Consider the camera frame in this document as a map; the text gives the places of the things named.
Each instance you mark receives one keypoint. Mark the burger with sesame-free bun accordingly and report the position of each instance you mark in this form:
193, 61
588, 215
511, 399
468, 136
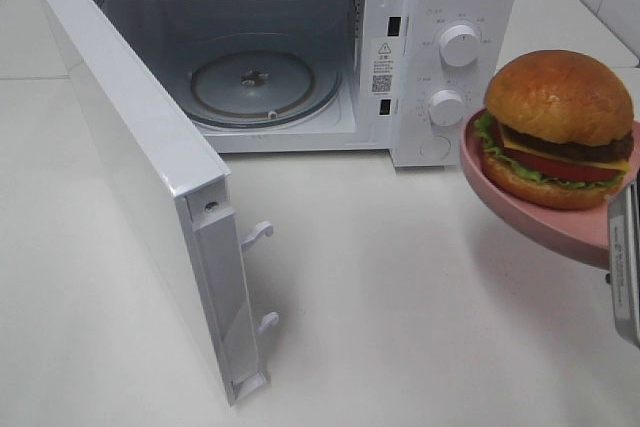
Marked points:
557, 130

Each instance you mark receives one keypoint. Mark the white control knob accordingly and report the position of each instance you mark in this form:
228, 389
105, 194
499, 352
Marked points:
446, 108
458, 43

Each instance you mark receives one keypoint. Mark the white microwave door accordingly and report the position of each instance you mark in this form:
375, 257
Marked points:
173, 186

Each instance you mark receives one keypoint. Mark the white microwave oven body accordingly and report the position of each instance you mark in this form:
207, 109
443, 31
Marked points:
387, 55

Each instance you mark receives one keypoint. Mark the round white door button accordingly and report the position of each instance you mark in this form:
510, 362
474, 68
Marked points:
435, 150

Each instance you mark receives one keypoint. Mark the glass microwave turntable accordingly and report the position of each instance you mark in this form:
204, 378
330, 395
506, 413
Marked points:
261, 80

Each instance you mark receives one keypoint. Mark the pink round plate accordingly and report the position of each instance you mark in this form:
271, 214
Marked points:
581, 235

